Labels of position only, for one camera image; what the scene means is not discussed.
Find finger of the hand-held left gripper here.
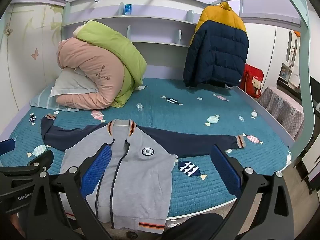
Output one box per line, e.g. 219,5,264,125
0,150,54,178
0,139,16,156

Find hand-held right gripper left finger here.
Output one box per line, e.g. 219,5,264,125
26,142,113,240

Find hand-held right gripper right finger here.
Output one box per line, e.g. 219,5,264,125
211,144,297,240

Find grey navy zip jacket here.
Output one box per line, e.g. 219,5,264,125
40,114,247,235

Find person's left forearm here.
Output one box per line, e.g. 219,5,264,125
9,214,27,240

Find green and pink clothes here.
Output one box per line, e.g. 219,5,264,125
76,20,148,108

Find light blue striped pillow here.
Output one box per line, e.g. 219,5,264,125
29,86,70,112

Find teal quilted bed cover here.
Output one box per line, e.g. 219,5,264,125
0,77,293,220

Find white pillow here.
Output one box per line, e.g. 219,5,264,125
50,67,98,98

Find white floral wardrobe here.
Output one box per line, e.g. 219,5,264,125
0,2,65,130

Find pink duvet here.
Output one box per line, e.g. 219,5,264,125
55,37,125,110

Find navy yellow puffer jacket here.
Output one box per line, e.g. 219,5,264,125
182,1,250,88

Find white cabinet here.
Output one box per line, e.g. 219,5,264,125
276,29,303,90

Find white purple headboard shelf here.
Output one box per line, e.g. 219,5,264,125
61,0,240,80

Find white bed side rail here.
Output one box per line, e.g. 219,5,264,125
232,85,297,148

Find mint green bed frame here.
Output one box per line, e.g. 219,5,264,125
70,0,317,165

